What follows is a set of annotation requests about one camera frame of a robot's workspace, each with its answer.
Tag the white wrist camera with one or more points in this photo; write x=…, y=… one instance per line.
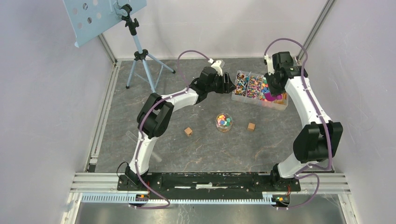
x=269, y=63
x=217, y=65

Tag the clear compartment candy box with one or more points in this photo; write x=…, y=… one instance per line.
x=250, y=88

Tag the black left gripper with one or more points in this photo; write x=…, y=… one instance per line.
x=227, y=87

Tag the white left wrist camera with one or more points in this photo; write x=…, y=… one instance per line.
x=217, y=65

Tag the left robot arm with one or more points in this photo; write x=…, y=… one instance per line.
x=154, y=117

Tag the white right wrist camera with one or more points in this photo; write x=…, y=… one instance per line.
x=269, y=63

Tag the plain wooden cube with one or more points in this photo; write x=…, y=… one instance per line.
x=251, y=127

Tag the wooden letter cube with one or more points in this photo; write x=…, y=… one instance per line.
x=188, y=131

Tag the magenta plastic scoop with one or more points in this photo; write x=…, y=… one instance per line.
x=271, y=98

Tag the clear glass jar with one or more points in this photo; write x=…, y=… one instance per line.
x=224, y=122

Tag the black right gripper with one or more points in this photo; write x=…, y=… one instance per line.
x=273, y=91

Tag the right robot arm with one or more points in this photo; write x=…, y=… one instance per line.
x=317, y=143

